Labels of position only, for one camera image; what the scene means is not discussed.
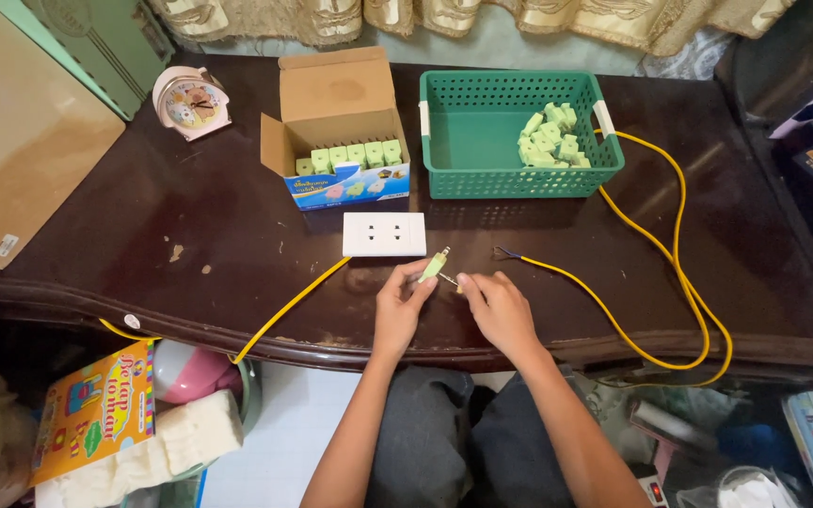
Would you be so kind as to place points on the person's right hand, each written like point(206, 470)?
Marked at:
point(502, 314)

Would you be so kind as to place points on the person's left hand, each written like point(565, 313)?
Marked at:
point(396, 314)

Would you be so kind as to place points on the green plug adapter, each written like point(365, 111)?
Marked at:
point(434, 265)

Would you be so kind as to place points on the person's grey trousers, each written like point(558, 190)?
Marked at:
point(470, 444)

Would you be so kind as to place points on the row of boxed green adapters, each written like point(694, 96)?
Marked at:
point(357, 155)

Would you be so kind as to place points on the green plastic basin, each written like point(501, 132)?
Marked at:
point(251, 395)

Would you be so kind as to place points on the green plastic basket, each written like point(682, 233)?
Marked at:
point(470, 145)

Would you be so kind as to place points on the pile of green adapters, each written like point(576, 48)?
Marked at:
point(551, 137)

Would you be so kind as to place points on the pink and white ball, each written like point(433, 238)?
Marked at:
point(188, 374)

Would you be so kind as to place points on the white power strip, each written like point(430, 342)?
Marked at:
point(650, 488)

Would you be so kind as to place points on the open cardboard box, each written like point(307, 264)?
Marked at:
point(339, 92)

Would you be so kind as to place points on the white folded cloth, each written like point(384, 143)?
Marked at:
point(180, 437)

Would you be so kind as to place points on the pink alarm clock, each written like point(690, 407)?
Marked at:
point(191, 102)

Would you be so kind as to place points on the beige patterned curtain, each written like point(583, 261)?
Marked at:
point(449, 18)

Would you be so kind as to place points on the white plastic bag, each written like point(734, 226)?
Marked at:
point(752, 488)

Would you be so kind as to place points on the colourful children's book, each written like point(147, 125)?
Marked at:
point(96, 413)

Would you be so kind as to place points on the black shelf with boxes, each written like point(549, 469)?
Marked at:
point(809, 134)

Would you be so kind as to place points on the green plastic cabinet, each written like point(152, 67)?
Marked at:
point(103, 42)

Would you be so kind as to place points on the wooden board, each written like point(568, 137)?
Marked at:
point(18, 134)

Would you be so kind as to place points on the white double wall socket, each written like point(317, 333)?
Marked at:
point(384, 234)

